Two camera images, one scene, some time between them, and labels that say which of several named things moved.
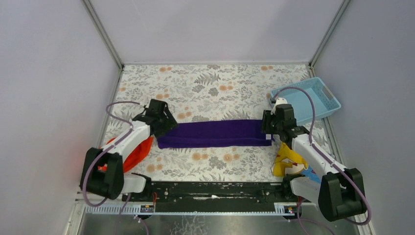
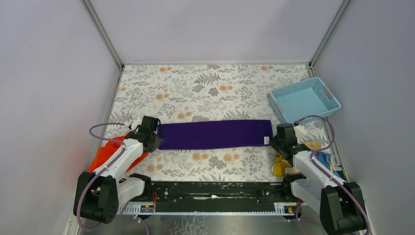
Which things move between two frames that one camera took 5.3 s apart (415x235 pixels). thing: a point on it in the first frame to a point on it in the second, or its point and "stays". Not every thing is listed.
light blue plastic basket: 324,102 stays
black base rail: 220,192 stays
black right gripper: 270,122 to 276,144
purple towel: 216,134 stays
